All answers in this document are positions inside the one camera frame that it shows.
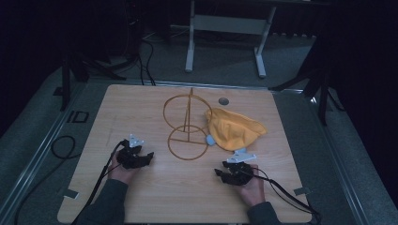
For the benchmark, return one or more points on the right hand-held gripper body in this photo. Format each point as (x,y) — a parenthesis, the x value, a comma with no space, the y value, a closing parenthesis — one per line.
(239,170)

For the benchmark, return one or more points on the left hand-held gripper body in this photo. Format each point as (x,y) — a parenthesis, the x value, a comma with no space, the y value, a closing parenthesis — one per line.
(130,156)

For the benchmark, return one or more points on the yellow cloth hat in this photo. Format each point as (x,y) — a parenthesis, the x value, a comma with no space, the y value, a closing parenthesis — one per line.
(233,128)

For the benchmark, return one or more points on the person's left hand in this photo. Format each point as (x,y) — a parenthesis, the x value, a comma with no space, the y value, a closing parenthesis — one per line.
(122,174)

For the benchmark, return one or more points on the person's right hand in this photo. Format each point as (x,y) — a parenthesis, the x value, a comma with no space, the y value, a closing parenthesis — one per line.
(254,189)

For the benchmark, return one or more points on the small light blue object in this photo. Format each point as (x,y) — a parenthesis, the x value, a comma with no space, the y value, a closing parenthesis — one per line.
(210,140)

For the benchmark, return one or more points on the round table grommet hole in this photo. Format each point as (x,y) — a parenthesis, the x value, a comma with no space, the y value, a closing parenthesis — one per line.
(223,101)

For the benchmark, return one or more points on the grey tape piece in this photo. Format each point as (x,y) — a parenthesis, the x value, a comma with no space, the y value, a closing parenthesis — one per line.
(302,191)

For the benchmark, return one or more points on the black tripod stand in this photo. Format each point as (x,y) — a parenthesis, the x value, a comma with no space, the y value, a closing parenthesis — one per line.
(316,81)
(75,75)

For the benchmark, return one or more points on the metal floor rail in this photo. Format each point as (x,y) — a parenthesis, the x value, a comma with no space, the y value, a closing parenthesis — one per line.
(338,162)
(34,156)

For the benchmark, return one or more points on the white metal desk frame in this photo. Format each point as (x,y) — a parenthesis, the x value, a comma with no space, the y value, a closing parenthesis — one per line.
(228,25)

